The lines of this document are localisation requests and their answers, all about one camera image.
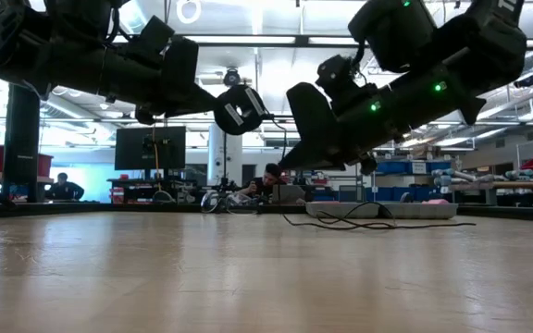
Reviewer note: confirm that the black vertical post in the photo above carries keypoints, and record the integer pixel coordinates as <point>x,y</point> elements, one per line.
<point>22,152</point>

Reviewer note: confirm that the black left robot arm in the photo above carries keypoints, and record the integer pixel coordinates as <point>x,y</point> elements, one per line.
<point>77,60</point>

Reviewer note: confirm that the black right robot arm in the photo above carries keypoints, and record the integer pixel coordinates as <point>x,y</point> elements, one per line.
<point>479,51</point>

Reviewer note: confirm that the black ceiling-mounted device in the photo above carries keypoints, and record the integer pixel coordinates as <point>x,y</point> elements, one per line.
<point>523,82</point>

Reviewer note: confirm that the blue storage bins shelf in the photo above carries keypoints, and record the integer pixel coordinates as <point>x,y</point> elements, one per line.
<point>433,167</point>

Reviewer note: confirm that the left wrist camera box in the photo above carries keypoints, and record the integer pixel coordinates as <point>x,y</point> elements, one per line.
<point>155,37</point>

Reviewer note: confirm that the black computer monitor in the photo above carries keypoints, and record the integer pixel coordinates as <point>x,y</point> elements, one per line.
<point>132,148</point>

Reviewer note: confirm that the grey laptop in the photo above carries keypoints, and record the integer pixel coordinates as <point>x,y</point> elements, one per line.
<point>288,194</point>

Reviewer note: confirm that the grey plastic tool case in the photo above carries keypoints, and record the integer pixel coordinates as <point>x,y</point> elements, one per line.
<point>433,212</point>

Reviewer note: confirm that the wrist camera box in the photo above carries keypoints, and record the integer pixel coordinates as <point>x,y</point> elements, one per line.
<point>155,37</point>
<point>338,76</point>

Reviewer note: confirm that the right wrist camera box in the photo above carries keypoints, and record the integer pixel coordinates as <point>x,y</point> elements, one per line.
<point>338,76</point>

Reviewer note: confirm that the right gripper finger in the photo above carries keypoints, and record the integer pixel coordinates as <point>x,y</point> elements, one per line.
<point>322,166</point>
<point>317,155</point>

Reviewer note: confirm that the black overhead rig camera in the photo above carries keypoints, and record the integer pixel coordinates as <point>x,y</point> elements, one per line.
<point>231,76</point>

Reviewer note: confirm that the white building column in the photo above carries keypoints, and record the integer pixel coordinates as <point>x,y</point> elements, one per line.
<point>215,157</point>

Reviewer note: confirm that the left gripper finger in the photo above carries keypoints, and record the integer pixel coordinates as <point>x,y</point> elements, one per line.
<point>202,98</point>
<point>197,111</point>

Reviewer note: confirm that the person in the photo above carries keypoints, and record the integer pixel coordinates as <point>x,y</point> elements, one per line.
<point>63,189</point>
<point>266,180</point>

